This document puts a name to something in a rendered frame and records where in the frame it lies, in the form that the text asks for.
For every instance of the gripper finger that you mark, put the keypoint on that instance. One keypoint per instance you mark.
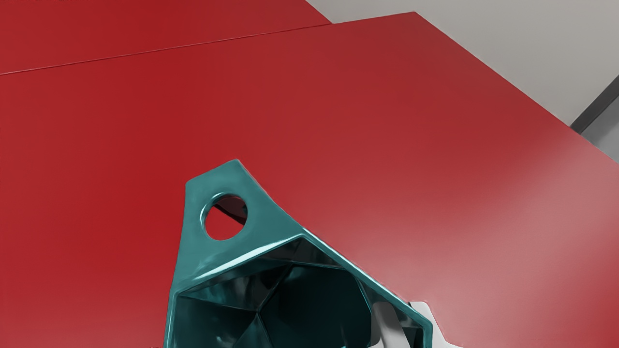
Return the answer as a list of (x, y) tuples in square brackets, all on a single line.
[(390, 332)]

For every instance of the teal faceted mug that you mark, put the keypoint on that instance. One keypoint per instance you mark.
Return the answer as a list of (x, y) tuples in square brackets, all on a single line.
[(271, 232)]

